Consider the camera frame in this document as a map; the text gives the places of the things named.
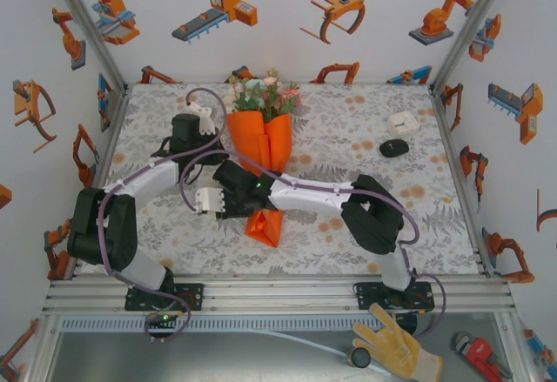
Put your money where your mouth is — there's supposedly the black computer mouse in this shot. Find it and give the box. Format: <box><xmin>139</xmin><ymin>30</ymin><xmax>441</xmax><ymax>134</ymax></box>
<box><xmin>379</xmin><ymin>137</ymin><xmax>411</xmax><ymax>158</ymax></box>

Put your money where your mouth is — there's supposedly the fake flower bouquet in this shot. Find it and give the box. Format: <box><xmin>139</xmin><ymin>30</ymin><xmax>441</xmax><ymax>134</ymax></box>
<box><xmin>228</xmin><ymin>67</ymin><xmax>302</xmax><ymax>123</ymax></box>

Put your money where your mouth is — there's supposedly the aluminium side rail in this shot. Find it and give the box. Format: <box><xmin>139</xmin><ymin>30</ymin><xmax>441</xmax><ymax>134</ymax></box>
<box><xmin>85</xmin><ymin>84</ymin><xmax>131</xmax><ymax>200</ymax></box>
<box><xmin>428</xmin><ymin>84</ymin><xmax>493</xmax><ymax>277</ymax></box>

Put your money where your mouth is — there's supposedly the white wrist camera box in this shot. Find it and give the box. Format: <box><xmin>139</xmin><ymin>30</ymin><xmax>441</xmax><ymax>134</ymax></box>
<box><xmin>188</xmin><ymin>102</ymin><xmax>218</xmax><ymax>137</ymax></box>
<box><xmin>193</xmin><ymin>185</ymin><xmax>225</xmax><ymax>217</ymax></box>

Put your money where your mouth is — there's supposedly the right aluminium side rail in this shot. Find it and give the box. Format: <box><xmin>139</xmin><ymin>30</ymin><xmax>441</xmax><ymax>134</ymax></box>
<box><xmin>428</xmin><ymin>84</ymin><xmax>493</xmax><ymax>277</ymax></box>

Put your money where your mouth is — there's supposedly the white slotted cable duct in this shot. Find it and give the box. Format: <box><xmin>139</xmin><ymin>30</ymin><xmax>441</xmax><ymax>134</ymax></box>
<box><xmin>58</xmin><ymin>316</ymin><xmax>498</xmax><ymax>333</ymax></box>

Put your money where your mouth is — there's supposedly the yellow work glove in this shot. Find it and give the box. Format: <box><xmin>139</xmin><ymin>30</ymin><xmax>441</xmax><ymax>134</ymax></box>
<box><xmin>352</xmin><ymin>303</ymin><xmax>445</xmax><ymax>381</ymax></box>

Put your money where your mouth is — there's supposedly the red pipe wrench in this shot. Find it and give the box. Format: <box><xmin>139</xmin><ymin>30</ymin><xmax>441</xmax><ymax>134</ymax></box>
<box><xmin>453</xmin><ymin>332</ymin><xmax>514</xmax><ymax>381</ymax></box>

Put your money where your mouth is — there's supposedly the left aluminium side rail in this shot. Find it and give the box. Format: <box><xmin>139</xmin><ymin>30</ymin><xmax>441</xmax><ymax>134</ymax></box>
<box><xmin>85</xmin><ymin>84</ymin><xmax>131</xmax><ymax>200</ymax></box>

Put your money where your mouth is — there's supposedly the aluminium corner post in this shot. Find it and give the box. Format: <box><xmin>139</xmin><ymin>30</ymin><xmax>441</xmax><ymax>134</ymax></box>
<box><xmin>45</xmin><ymin>0</ymin><xmax>131</xmax><ymax>92</ymax></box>
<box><xmin>429</xmin><ymin>0</ymin><xmax>517</xmax><ymax>92</ymax></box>

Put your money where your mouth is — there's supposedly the left aluminium corner post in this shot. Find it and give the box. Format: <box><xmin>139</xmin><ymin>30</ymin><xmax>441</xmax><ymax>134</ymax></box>
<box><xmin>45</xmin><ymin>0</ymin><xmax>131</xmax><ymax>92</ymax></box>

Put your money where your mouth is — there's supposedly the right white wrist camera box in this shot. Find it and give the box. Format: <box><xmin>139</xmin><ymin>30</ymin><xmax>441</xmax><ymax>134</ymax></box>
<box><xmin>193</xmin><ymin>185</ymin><xmax>225</xmax><ymax>217</ymax></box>

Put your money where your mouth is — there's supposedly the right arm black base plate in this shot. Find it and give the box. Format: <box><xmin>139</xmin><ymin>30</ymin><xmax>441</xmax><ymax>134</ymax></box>
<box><xmin>356</xmin><ymin>280</ymin><xmax>436</xmax><ymax>312</ymax></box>

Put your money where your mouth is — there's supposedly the small circuit board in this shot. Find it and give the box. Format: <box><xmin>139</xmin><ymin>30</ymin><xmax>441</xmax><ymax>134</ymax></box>
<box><xmin>144</xmin><ymin>312</ymin><xmax>182</xmax><ymax>336</ymax></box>

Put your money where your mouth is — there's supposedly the black round disc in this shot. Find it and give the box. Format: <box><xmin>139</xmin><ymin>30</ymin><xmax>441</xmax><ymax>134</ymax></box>
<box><xmin>396</xmin><ymin>313</ymin><xmax>419</xmax><ymax>336</ymax></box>

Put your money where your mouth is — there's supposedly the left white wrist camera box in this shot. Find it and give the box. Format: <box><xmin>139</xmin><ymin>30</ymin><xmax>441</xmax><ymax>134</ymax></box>
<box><xmin>188</xmin><ymin>102</ymin><xmax>218</xmax><ymax>137</ymax></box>

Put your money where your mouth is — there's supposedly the right aluminium corner post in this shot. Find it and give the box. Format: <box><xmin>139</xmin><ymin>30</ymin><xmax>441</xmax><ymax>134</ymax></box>
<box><xmin>429</xmin><ymin>0</ymin><xmax>517</xmax><ymax>92</ymax></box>

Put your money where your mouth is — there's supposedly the white plastic tube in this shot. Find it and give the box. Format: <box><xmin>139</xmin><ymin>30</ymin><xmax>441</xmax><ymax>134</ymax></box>
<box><xmin>252</xmin><ymin>328</ymin><xmax>389</xmax><ymax>375</ymax></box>

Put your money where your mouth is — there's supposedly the aluminium front frame rail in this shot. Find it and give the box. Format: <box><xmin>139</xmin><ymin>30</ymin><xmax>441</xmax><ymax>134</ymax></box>
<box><xmin>41</xmin><ymin>274</ymin><xmax>517</xmax><ymax>314</ymax></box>

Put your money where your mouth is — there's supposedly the white square alarm clock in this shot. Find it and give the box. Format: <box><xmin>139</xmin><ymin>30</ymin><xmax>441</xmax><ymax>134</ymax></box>
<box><xmin>386</xmin><ymin>111</ymin><xmax>419</xmax><ymax>137</ymax></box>

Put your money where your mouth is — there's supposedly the orange wrapping paper sheet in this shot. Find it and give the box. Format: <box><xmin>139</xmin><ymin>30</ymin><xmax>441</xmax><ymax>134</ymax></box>
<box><xmin>226</xmin><ymin>111</ymin><xmax>293</xmax><ymax>251</ymax></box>

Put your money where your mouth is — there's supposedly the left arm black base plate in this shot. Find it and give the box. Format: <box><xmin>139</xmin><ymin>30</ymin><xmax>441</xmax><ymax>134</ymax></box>
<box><xmin>124</xmin><ymin>283</ymin><xmax>205</xmax><ymax>312</ymax></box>

